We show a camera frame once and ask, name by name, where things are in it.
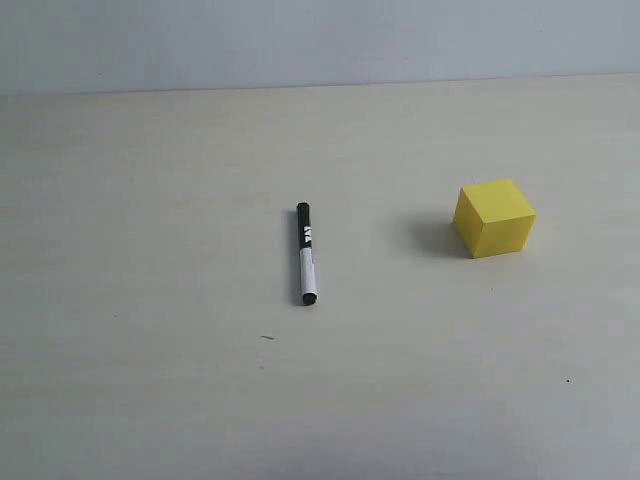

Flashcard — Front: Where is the black and white marker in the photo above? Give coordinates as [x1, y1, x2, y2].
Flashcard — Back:
[296, 202, 318, 306]

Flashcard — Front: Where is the yellow cube block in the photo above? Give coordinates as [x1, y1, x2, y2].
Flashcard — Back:
[453, 178, 536, 258]

